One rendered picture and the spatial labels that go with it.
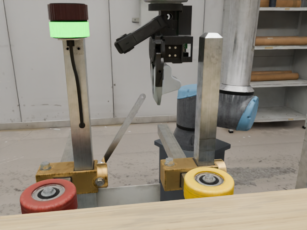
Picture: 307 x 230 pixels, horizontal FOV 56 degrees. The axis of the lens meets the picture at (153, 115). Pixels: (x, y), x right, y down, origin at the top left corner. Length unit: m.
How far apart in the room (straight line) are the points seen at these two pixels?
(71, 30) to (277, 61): 3.37
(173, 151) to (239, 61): 0.59
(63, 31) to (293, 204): 0.42
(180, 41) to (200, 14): 2.71
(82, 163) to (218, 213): 0.29
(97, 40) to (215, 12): 1.28
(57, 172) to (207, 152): 0.30
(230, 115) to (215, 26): 2.25
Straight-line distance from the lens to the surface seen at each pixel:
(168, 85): 0.63
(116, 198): 0.68
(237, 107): 1.19
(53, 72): 3.27
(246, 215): 0.43
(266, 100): 3.77
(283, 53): 3.74
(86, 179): 0.60
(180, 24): 0.62
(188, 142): 1.29
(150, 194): 0.68
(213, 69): 0.57
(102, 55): 3.19
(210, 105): 0.58
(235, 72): 1.20
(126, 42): 0.60
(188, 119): 1.27
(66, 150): 0.71
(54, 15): 0.48
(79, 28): 0.47
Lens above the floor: 1.15
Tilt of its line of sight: 18 degrees down
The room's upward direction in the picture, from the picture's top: straight up
